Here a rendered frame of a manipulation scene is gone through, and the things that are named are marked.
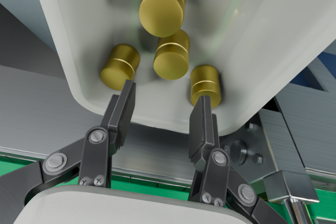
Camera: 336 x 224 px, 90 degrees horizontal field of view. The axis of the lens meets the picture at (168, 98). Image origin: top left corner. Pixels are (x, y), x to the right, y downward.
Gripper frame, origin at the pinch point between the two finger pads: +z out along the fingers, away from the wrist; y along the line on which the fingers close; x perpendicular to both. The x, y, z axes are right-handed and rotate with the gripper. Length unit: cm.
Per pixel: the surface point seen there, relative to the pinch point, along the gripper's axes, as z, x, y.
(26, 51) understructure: 37, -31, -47
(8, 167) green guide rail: -1.9, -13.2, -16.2
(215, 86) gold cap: 6.7, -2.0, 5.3
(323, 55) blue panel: 27.5, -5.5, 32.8
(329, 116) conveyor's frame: 6.8, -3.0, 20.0
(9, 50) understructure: 36, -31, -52
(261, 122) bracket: 3.8, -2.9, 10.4
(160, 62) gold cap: 5.8, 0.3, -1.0
